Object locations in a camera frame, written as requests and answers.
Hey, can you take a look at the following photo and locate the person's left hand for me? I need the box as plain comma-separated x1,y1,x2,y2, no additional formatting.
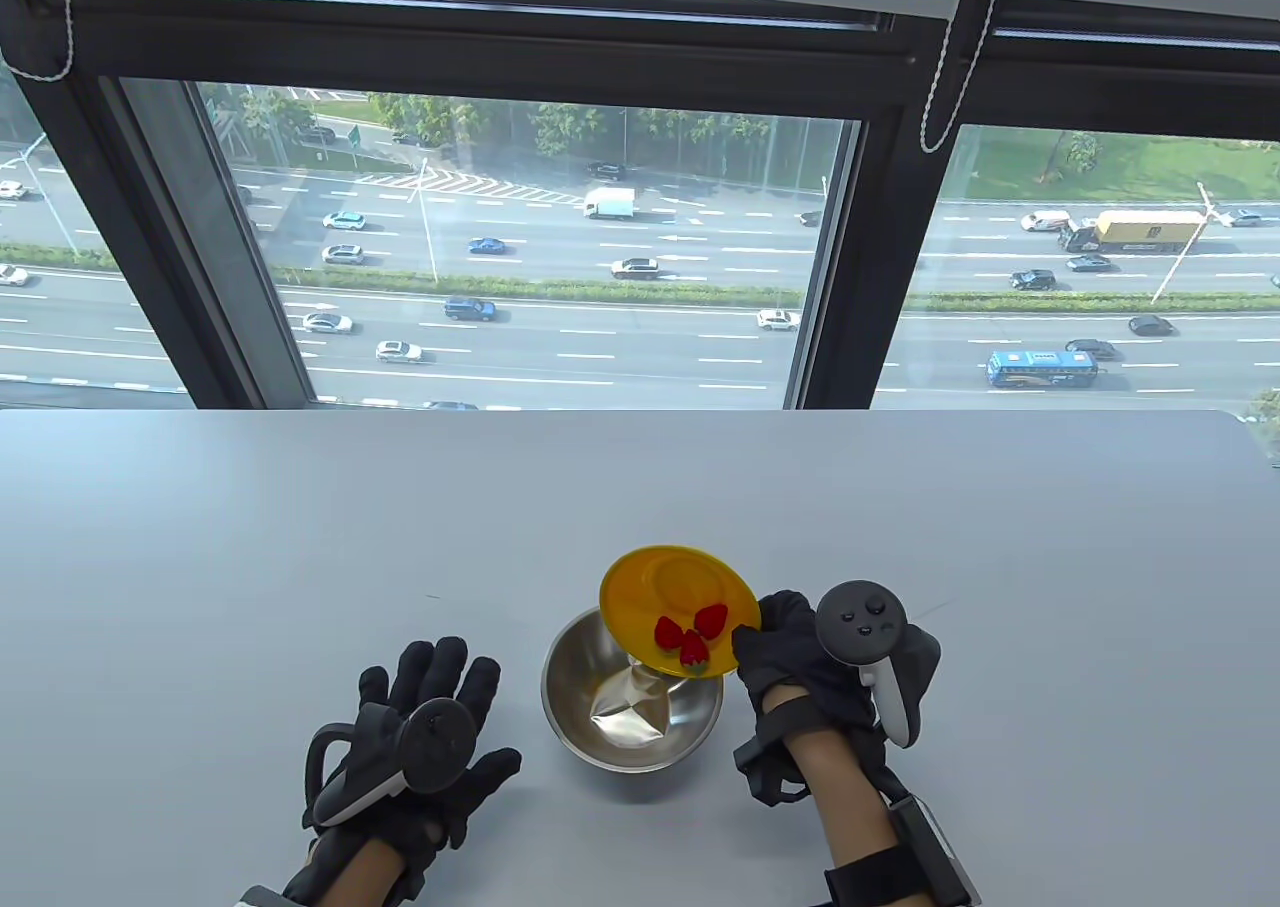
303,637,523,896

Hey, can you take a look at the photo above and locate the person's right hand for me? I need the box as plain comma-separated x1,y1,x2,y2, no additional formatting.
732,590,943,808

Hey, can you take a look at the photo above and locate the yellow plastic plate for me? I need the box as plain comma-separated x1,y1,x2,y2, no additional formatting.
599,544,760,676

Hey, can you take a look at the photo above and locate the steel mixing bowl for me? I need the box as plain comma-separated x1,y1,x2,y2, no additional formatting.
541,607,724,774

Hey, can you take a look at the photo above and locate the person's left forearm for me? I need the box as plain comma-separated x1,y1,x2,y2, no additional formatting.
330,842,411,907

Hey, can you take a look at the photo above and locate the person's right forearm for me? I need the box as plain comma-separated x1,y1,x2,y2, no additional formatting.
788,730,901,907

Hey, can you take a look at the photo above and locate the black and white controller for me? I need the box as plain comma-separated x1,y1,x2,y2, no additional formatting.
815,580,917,749
305,699,477,828

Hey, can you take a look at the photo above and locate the strapped wrist camera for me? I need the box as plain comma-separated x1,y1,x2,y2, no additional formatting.
825,795,984,907

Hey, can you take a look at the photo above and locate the white bead blind cord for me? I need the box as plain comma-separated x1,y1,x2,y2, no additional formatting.
0,0,96,84
918,0,998,155

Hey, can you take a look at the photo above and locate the black window frame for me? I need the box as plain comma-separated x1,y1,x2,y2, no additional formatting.
0,0,1280,411

